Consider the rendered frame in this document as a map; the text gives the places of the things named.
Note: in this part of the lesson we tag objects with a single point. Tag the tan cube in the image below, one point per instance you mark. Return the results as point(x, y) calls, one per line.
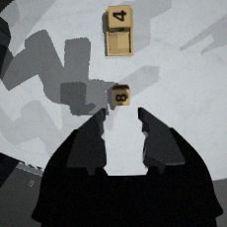
point(119, 18)
point(121, 95)

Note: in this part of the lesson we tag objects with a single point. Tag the tan wooden tray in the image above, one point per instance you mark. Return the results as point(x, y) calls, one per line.
point(119, 43)

